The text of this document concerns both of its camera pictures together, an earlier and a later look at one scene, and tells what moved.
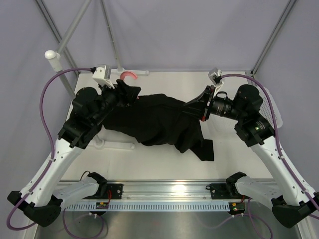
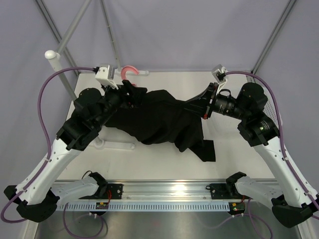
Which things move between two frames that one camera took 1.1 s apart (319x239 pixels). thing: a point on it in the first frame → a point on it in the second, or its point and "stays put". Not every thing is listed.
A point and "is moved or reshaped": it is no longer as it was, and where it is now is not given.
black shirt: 157,119 stays put
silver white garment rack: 54,58 stays put
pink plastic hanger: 124,73 is moved or reshaped
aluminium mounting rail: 165,191 stays put
